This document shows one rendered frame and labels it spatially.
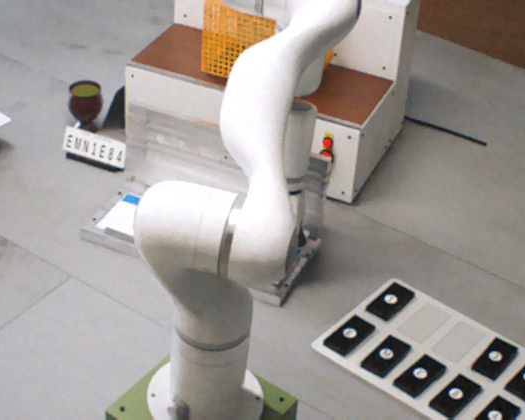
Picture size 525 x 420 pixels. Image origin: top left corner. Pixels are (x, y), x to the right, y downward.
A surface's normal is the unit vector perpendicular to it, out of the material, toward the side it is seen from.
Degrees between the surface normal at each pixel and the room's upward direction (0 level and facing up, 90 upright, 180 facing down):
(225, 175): 83
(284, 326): 0
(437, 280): 0
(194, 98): 90
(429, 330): 0
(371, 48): 90
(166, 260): 98
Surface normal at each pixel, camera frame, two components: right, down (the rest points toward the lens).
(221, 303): 0.38, -0.39
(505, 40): 0.06, -0.80
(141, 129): -0.40, 0.42
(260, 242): 0.06, -0.03
